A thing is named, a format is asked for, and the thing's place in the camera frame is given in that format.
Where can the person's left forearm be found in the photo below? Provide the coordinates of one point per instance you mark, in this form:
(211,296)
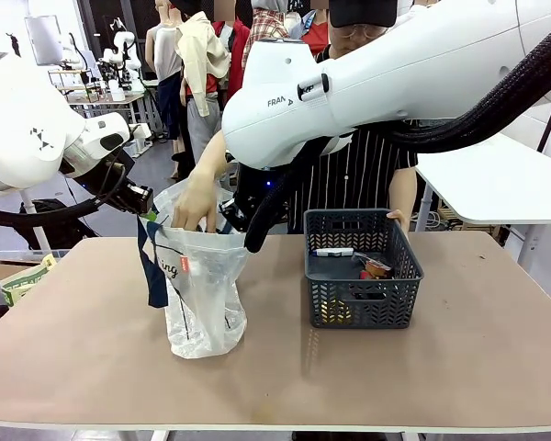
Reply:
(401,188)

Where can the mannequin in cream jacket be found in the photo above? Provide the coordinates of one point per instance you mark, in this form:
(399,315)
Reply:
(202,82)

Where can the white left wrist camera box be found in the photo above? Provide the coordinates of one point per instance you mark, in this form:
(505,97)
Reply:
(141,132)

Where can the mannequin in red tee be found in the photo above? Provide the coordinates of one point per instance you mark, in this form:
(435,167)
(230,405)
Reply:
(314,34)

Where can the clear plastic shopping bag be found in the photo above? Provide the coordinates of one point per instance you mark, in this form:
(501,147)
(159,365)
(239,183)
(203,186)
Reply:
(202,294)

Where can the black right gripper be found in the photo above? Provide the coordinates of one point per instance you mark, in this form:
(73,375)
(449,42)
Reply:
(252,188)

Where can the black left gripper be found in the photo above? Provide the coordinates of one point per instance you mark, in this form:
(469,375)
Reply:
(119,193)

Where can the person in striped shirt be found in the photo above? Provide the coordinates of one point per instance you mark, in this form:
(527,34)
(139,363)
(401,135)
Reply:
(349,184)

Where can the person's right forearm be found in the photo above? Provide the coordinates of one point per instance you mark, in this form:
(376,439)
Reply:
(209,158)

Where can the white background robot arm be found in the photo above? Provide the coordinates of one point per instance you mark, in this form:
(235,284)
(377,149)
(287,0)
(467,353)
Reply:
(124,50)

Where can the person's right hand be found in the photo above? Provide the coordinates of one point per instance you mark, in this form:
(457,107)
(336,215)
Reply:
(195,202)

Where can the white tube with blue cap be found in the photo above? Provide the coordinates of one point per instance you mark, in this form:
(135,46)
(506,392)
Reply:
(333,252)

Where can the green printed cardboard box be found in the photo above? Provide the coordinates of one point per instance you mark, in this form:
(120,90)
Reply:
(27,282)

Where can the mannequin in white tank top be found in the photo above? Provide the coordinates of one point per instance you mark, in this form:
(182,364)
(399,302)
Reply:
(167,59)

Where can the black tripod with camera head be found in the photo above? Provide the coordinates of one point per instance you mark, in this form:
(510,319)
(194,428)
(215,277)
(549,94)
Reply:
(548,126)

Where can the yellow packaged item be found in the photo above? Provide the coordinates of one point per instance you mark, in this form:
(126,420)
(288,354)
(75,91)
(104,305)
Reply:
(337,312)

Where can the dark grey plastic basket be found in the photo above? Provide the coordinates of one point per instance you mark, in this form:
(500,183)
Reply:
(363,303)

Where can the person's left hand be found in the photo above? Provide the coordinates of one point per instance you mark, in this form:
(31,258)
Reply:
(401,217)

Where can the white-framed background work table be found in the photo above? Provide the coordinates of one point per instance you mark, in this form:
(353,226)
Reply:
(119,98)

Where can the white board on stand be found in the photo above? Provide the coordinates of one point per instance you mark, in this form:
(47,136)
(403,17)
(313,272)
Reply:
(43,41)

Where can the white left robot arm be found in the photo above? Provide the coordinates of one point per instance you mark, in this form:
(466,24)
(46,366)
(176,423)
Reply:
(23,133)

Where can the mannequin in red jacket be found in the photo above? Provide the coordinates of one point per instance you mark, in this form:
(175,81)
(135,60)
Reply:
(236,50)

